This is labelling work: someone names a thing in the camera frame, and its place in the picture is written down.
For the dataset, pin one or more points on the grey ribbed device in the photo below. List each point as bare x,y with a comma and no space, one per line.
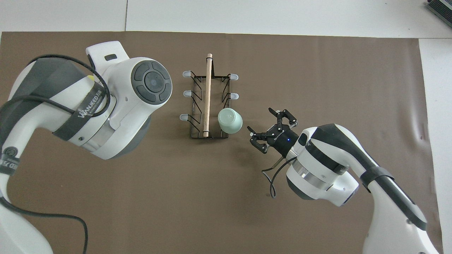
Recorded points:
441,7

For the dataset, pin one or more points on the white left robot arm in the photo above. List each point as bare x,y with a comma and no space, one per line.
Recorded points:
116,106

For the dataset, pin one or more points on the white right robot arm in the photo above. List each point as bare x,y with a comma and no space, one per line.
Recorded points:
328,169

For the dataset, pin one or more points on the pale green plastic cup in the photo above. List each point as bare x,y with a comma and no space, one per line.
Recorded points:
230,120

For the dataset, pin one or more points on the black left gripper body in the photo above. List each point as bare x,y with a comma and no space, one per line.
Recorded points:
91,67

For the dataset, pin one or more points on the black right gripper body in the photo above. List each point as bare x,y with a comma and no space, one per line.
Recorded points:
282,139

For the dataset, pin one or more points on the brown paper table mat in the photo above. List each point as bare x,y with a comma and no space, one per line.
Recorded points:
226,211

